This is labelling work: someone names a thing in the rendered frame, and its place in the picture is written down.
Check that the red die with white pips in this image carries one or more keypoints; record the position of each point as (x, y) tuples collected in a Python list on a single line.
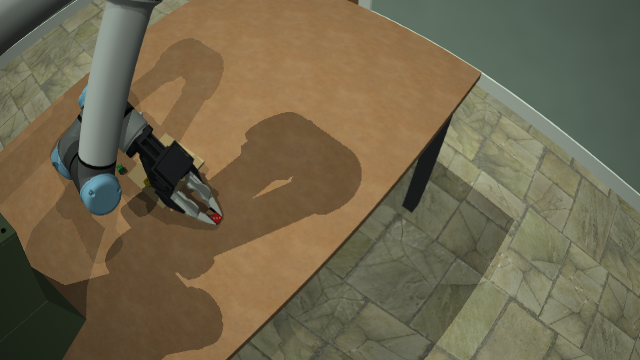
[(216, 217)]

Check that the translucent tan mat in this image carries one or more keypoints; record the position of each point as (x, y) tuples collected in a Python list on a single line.
[(138, 175)]

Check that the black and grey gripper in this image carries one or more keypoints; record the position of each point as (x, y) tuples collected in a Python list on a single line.
[(171, 168)]

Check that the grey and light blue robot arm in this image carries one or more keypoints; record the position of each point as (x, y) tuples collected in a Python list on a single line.
[(89, 149)]

